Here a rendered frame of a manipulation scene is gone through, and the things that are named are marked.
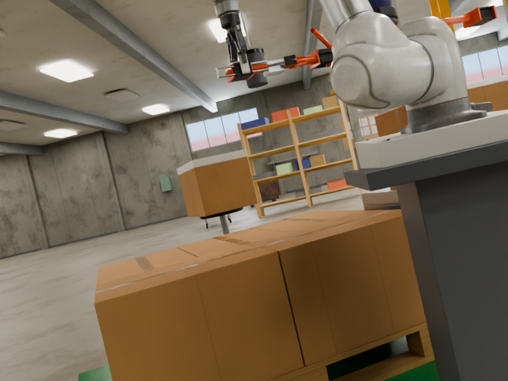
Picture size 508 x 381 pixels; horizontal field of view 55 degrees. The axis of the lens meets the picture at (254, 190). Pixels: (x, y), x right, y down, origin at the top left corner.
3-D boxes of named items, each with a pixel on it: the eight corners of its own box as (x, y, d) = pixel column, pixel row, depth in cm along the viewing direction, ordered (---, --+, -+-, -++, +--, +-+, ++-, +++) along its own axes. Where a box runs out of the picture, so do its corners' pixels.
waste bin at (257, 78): (243, 85, 933) (236, 52, 931) (246, 90, 986) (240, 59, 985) (270, 79, 928) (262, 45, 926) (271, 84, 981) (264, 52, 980)
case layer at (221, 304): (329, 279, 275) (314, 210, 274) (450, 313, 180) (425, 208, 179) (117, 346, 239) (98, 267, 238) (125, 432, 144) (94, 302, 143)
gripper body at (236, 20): (241, 10, 177) (247, 35, 177) (235, 19, 185) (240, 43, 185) (221, 12, 174) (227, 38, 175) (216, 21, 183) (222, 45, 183)
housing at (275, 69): (280, 75, 189) (277, 63, 189) (286, 69, 183) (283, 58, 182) (263, 77, 187) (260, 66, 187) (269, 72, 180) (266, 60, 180)
